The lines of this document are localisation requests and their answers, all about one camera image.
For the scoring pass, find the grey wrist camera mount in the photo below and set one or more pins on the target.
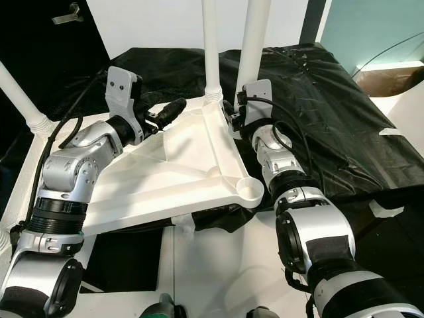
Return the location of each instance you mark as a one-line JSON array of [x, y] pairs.
[[122, 89], [258, 99]]

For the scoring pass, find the dark grey window frame post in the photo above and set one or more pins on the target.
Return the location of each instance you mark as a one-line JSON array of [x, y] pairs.
[[315, 23]]

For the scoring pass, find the dark green left robot leg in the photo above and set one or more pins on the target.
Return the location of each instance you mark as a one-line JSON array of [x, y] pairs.
[[160, 308]]

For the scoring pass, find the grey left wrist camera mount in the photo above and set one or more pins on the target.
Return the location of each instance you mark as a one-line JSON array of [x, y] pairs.
[[122, 89]]

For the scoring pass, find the black door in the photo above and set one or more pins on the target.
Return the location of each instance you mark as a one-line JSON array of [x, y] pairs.
[[33, 53]]

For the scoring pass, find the black plastic sheet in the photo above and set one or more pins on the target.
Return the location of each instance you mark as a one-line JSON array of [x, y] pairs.
[[351, 132]]

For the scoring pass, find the brown cardboard box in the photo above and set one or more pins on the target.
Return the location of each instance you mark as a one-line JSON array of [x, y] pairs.
[[391, 81]]

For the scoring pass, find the white plastic table top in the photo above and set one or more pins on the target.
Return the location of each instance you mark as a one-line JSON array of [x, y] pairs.
[[172, 172]]

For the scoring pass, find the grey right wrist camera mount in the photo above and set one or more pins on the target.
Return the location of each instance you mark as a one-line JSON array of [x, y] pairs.
[[258, 99]]

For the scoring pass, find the dark green right robot leg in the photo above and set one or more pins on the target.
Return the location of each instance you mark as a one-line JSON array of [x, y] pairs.
[[262, 313]]

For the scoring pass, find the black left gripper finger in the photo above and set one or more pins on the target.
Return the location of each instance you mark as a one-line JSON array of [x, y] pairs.
[[172, 110]]

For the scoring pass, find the dark green robot leg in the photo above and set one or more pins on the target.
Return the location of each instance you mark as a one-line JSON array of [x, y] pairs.
[[160, 308], [262, 313]]

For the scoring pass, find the white curved furniture panel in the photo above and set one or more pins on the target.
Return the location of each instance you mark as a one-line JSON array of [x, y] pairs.
[[401, 112]]

